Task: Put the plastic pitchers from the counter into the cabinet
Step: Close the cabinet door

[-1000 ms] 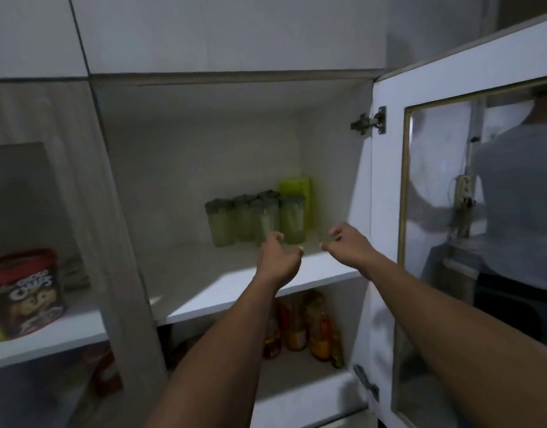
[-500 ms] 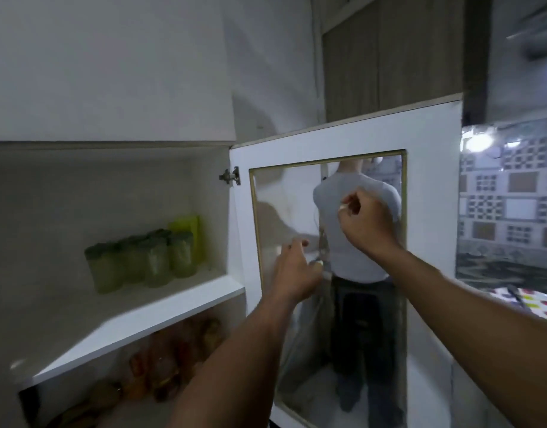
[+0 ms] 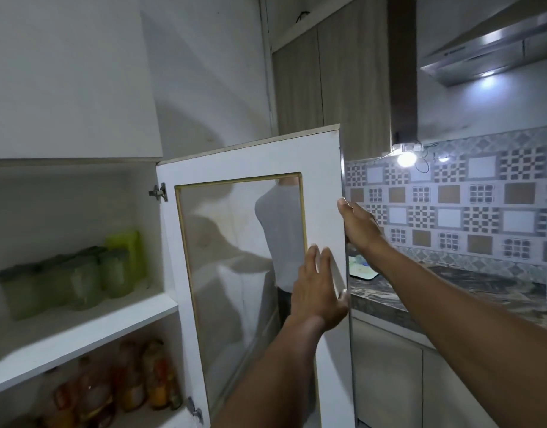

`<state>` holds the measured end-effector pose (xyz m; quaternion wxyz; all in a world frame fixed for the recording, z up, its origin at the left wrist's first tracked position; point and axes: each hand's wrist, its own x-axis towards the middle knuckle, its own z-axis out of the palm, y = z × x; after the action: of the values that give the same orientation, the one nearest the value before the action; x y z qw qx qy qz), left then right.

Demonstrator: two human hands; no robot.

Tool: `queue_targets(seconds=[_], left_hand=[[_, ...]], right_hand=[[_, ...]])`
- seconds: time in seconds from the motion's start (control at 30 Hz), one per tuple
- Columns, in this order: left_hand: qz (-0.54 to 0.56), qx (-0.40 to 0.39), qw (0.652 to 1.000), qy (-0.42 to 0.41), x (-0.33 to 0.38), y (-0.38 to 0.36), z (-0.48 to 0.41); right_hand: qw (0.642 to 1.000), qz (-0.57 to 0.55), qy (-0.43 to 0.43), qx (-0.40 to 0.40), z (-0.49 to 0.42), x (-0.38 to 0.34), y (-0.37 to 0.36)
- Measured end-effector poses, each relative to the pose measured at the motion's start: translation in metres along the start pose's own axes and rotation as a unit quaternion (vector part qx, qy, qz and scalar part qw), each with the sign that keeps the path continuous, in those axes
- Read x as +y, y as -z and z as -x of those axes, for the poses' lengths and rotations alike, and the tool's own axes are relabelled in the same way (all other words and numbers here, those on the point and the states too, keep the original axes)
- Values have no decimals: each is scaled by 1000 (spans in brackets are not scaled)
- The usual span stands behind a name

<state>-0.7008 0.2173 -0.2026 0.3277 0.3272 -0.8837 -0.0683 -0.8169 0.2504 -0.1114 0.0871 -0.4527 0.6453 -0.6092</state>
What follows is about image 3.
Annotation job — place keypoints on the person's left hand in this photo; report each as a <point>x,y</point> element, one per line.
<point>316,298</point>

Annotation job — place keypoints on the person's right hand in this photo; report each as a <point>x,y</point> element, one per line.
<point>362,229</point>

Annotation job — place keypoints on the person's left thumb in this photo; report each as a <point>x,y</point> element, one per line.
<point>344,299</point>

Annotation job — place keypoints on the person's left middle finger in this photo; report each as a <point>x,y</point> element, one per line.
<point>312,262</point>

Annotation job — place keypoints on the person's right thumb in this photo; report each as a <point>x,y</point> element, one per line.
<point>347,207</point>

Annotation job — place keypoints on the white glass cabinet door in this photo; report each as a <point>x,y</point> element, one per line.
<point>320,173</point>

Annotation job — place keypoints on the person's right forearm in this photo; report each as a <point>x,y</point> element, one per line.
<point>460,325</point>

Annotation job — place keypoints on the person's left forearm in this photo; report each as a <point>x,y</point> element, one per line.
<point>278,378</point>

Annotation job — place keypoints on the lit light bulb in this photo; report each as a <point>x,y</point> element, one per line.
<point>406,159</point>

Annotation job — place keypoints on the beige base cabinet door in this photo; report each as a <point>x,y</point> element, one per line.
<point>452,392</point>
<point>387,374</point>

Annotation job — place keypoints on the marble kitchen counter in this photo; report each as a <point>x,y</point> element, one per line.
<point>469,289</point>

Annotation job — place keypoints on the metal door hinge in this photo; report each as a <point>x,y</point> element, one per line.
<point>159,192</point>
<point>194,410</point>

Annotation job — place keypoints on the yellow-green packet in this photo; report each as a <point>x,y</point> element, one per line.
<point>130,254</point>

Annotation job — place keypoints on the green plastic jar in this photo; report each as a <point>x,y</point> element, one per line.
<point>55,280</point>
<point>20,293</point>
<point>116,272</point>
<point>85,281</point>

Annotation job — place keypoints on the steel range hood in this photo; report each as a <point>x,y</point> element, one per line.
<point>487,44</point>

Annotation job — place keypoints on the white cabinet shelf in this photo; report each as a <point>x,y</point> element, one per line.
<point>77,334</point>

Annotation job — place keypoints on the white open cabinet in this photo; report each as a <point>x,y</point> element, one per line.
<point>55,209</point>

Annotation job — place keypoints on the plain white cabinet door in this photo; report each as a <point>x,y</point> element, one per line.
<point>68,75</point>

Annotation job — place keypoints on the wood grain wall cabinet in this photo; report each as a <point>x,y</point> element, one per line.
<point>345,75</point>

